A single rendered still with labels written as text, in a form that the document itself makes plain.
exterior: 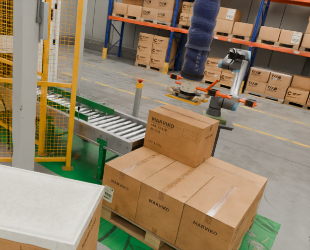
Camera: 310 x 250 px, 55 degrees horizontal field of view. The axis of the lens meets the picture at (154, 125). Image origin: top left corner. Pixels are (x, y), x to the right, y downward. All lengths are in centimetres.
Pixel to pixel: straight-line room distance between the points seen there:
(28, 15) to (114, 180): 152
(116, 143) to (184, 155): 74
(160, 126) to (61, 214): 185
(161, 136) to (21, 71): 138
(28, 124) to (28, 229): 184
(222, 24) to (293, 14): 235
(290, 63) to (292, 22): 131
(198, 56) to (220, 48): 882
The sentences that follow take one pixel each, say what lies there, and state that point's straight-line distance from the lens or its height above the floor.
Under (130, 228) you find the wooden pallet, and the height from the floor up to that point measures 2.
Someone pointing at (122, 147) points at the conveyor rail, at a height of 51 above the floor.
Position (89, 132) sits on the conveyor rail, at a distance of 338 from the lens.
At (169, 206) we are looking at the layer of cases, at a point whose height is 46.
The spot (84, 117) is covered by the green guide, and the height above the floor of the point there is 60.
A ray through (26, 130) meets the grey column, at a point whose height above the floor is 65.
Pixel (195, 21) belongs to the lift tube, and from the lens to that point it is 281.
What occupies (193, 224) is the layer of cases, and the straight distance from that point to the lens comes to 238.
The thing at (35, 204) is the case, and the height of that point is 102.
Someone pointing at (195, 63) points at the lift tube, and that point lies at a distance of 282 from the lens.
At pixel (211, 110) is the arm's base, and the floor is 86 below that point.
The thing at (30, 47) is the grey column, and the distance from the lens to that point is 279.
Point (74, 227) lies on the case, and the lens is 122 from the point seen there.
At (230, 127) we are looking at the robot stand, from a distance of 364.
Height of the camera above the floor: 180
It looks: 19 degrees down
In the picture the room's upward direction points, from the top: 10 degrees clockwise
